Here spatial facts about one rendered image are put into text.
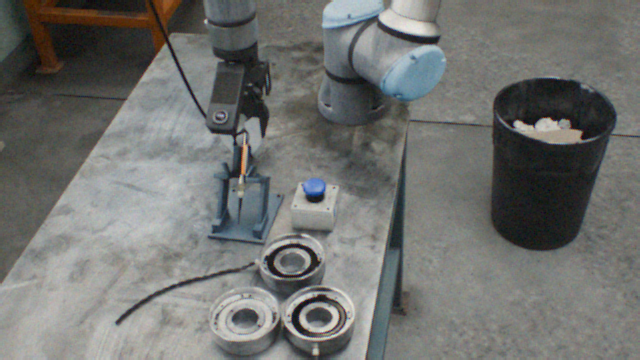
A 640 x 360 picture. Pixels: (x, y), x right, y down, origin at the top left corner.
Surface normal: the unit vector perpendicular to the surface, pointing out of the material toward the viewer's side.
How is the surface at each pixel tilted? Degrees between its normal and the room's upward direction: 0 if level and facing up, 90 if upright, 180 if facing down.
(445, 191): 0
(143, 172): 0
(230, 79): 32
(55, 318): 0
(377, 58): 71
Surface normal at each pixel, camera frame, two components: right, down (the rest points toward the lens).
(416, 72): 0.54, 0.61
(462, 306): -0.04, -0.77
